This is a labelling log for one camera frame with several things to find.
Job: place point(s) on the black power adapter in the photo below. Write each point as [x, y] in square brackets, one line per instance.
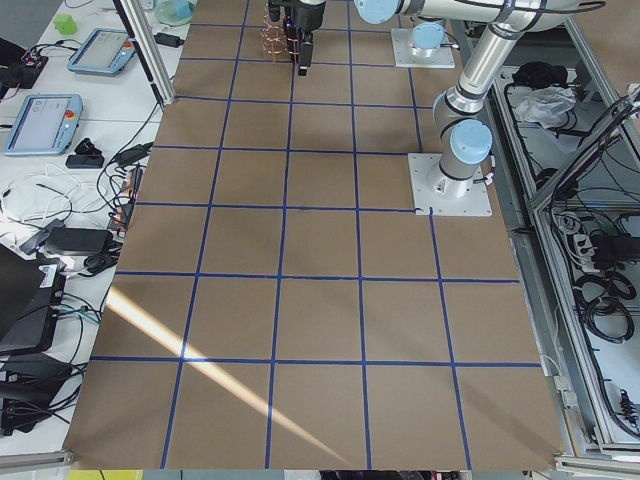
[169, 40]

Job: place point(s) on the black power brick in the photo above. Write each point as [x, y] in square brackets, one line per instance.
[77, 241]

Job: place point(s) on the aluminium frame post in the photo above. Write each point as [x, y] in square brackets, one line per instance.
[140, 32]

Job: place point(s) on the blue teach pendant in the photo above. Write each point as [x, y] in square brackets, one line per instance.
[45, 125]
[105, 52]

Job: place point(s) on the green plastic object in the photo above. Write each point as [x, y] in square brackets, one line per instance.
[65, 24]

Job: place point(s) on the white crumpled cloth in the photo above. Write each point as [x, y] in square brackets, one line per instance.
[547, 107]

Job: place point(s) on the green bowl with blue sponge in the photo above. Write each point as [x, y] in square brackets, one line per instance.
[174, 12]

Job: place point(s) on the dark wine bottle in basket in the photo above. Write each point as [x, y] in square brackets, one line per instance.
[293, 36]

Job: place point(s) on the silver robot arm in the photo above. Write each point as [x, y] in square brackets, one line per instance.
[376, 12]
[466, 141]

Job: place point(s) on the blue teach pendant far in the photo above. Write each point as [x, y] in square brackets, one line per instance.
[105, 52]

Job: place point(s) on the copper wire wine basket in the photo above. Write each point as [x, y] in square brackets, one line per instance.
[273, 38]

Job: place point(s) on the blue teach pendant near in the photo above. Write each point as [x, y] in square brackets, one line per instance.
[45, 125]

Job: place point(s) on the orange lit power strip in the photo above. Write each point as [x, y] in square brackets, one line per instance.
[125, 200]

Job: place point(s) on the black laptop computer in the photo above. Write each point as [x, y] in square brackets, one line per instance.
[30, 289]

